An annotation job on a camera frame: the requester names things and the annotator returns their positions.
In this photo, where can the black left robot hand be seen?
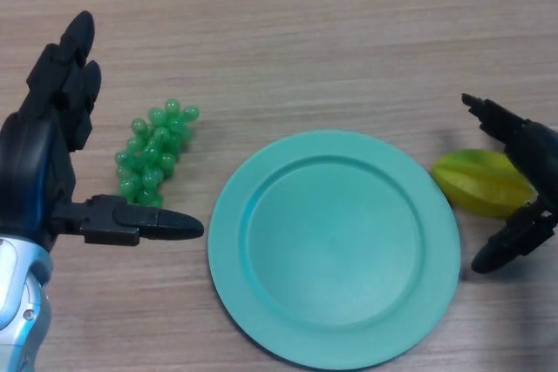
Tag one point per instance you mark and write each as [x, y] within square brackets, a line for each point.
[35, 158]

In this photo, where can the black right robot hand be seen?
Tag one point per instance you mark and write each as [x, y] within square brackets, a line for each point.
[540, 158]

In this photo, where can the teal round plate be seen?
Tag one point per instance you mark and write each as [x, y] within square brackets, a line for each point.
[333, 250]

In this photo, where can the yellow starfruit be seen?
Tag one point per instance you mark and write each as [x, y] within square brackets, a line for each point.
[479, 182]

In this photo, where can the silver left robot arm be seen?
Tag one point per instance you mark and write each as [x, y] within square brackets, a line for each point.
[19, 302]

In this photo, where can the green grape bunch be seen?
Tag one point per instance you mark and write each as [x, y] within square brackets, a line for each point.
[152, 154]

